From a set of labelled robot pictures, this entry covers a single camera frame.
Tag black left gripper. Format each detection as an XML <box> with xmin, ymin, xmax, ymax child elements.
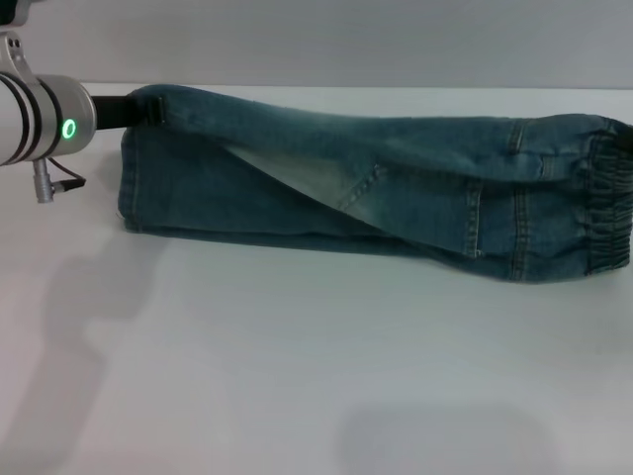
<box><xmin>88</xmin><ymin>93</ymin><xmax>166</xmax><ymax>132</ymax></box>

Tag blue denim shorts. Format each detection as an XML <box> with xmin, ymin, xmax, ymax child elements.
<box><xmin>117</xmin><ymin>82</ymin><xmax>633</xmax><ymax>285</ymax></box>

